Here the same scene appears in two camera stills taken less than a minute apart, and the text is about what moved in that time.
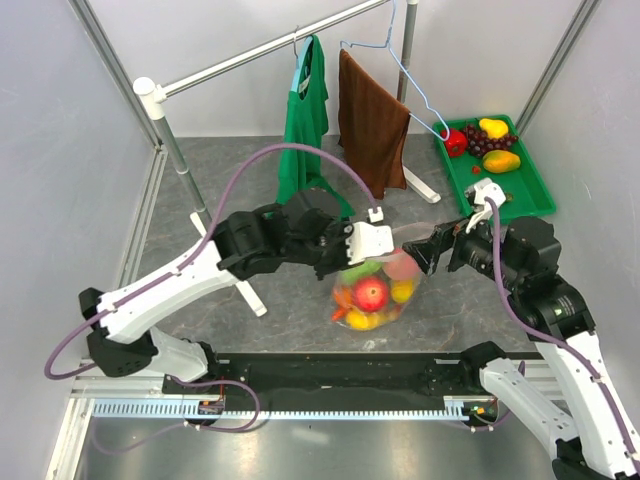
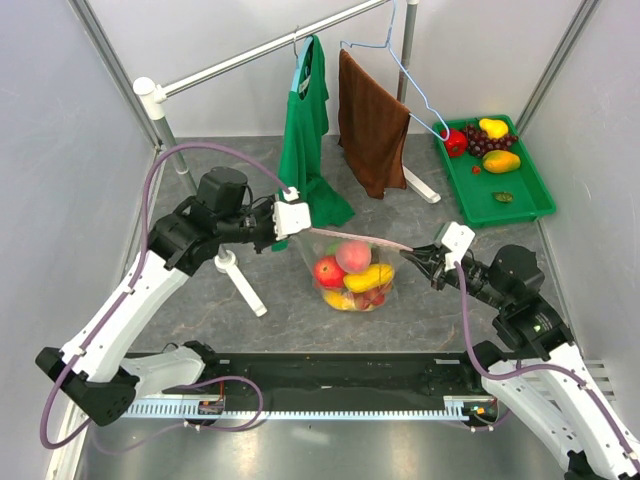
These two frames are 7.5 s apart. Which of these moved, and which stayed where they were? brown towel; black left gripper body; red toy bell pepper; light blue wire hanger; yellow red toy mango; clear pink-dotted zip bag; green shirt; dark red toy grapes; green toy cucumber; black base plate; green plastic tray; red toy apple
Moved: red toy apple; clear pink-dotted zip bag; green toy cucumber; black left gripper body
Stayed: green plastic tray; light blue wire hanger; yellow red toy mango; black base plate; green shirt; dark red toy grapes; brown towel; red toy bell pepper
